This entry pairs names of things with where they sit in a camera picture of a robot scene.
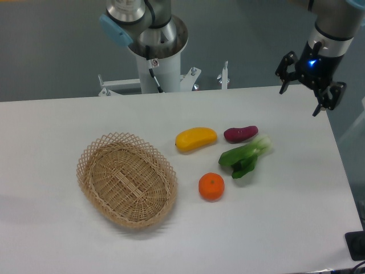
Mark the orange mandarin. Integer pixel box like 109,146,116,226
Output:
198,172,225,202

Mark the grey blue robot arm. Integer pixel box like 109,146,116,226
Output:
99,1,364,112

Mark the black device at table edge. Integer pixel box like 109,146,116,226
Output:
344,231,364,261

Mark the purple sweet potato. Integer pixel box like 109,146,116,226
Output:
224,126,259,143

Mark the yellow mango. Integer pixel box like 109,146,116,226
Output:
175,127,218,154

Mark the green bok choy vegetable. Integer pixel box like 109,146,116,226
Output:
218,135,273,179

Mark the black cable on pedestal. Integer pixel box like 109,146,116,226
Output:
144,45,165,94

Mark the woven wicker basket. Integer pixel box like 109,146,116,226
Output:
76,132,178,229

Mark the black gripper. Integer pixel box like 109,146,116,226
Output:
275,43,347,116

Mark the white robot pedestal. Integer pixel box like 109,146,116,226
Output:
97,15,231,97

